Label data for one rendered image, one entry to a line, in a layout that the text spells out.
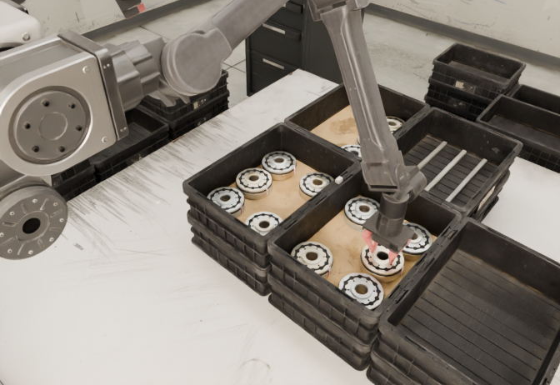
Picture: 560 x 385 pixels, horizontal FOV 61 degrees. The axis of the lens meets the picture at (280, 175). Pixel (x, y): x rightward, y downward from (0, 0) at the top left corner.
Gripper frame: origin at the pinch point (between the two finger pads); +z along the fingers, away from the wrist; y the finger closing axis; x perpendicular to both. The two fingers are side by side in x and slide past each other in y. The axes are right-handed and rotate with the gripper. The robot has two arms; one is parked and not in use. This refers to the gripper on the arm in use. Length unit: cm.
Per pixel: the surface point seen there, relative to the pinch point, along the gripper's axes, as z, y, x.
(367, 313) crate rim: -5.8, -8.1, 20.0
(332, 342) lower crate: 13.9, -0.8, 19.2
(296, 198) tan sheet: 3.5, 30.6, -4.3
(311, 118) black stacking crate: -2, 49, -33
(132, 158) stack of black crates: 43, 129, -9
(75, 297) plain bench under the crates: 16, 57, 52
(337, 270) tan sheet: 3.9, 6.8, 8.2
